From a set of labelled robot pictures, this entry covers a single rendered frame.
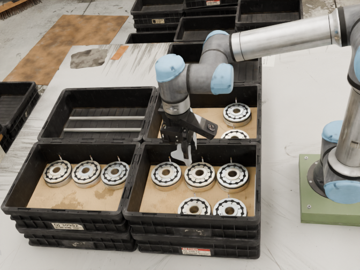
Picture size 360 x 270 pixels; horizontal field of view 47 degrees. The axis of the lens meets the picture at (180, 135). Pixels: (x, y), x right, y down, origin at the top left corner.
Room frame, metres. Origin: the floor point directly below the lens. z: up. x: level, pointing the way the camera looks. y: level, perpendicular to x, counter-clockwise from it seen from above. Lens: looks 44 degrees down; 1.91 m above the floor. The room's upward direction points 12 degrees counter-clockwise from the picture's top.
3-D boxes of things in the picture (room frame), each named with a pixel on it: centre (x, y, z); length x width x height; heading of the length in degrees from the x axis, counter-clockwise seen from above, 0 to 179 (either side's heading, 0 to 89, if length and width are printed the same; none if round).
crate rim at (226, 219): (0.82, -0.02, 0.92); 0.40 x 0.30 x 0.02; 74
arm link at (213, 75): (0.85, -0.11, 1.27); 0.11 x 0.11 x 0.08; 71
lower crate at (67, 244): (0.93, 0.37, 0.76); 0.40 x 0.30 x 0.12; 74
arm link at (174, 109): (0.86, -0.01, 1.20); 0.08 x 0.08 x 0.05
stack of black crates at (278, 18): (2.29, -0.70, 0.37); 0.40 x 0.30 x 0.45; 72
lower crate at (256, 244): (0.82, -0.02, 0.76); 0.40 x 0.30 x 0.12; 74
